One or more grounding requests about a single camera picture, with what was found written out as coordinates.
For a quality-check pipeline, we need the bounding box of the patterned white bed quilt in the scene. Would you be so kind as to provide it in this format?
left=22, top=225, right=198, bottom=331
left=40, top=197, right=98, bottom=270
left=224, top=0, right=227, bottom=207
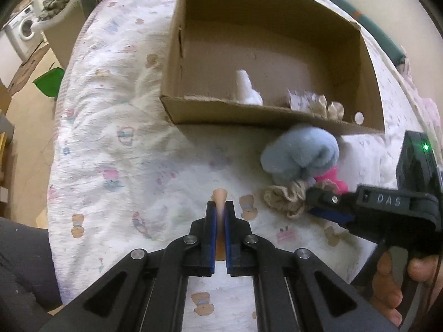
left=47, top=0, right=427, bottom=332

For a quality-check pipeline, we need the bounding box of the pink rubber duck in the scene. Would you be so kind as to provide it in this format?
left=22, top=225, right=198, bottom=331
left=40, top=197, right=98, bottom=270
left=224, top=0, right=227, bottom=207
left=315, top=166, right=348, bottom=194

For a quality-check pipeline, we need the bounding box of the white washing machine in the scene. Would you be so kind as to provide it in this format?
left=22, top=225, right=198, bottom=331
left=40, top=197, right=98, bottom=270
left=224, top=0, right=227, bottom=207
left=4, top=3, right=43, bottom=63

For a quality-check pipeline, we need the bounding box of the clear plastic bag with trinkets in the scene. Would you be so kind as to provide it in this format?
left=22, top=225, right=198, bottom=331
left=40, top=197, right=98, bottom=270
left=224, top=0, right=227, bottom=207
left=288, top=90, right=327, bottom=112

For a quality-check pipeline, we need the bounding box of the cream white scrunchie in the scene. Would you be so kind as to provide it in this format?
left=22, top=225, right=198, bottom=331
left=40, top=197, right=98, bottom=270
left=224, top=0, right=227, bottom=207
left=309, top=95, right=345, bottom=121

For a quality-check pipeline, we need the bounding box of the beige lace scrunchie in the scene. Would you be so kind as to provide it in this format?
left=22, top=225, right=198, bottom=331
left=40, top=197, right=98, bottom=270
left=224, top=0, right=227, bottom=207
left=263, top=179, right=339, bottom=220

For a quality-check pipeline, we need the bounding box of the grey trouser leg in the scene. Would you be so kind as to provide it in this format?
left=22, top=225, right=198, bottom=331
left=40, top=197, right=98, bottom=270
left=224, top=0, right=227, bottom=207
left=0, top=218, right=62, bottom=331

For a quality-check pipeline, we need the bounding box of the white sock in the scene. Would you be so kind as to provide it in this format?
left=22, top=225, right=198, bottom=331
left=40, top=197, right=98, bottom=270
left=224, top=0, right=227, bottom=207
left=236, top=70, right=263, bottom=106

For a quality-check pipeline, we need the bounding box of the person's right hand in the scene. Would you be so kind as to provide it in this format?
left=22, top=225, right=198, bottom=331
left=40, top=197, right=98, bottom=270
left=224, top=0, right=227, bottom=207
left=372, top=251, right=443, bottom=328

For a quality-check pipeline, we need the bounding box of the teal headboard cushion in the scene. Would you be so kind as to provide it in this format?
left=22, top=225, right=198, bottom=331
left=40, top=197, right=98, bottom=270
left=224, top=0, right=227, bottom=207
left=330, top=0, right=406, bottom=66

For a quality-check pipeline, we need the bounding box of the green dustpan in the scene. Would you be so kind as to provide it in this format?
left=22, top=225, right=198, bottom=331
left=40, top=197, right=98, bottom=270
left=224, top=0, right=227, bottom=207
left=33, top=68, right=65, bottom=98

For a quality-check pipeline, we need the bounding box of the light blue plush toy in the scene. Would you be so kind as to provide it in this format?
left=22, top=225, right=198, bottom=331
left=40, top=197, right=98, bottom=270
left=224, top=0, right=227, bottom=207
left=261, top=124, right=339, bottom=185

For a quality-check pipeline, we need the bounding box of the open cardboard box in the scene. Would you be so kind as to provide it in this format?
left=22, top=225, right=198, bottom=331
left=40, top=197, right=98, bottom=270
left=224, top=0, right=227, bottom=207
left=161, top=0, right=384, bottom=135

